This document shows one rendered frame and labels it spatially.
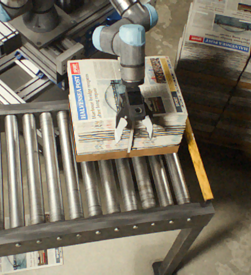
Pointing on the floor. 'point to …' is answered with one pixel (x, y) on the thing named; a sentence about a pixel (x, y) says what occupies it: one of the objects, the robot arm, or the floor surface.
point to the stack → (224, 47)
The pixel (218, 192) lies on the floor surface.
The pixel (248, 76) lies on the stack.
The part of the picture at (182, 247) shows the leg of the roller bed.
